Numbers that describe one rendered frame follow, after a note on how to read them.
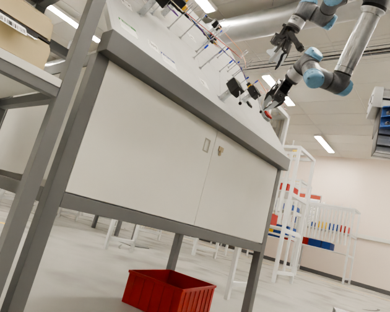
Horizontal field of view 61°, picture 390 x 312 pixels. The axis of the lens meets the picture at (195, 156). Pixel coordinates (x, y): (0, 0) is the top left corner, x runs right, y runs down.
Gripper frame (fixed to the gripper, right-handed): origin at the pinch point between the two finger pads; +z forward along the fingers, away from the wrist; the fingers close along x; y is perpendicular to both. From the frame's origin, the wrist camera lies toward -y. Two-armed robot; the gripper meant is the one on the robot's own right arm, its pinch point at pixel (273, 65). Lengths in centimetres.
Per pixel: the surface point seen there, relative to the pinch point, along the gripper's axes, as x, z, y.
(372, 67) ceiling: -377, -131, 87
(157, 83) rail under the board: 73, 34, -12
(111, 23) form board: 91, 26, -3
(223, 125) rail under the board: 36, 36, -18
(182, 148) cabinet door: 52, 50, -18
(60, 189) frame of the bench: 94, 70, -23
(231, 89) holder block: 35.3, 22.4, -11.2
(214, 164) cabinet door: 32, 52, -21
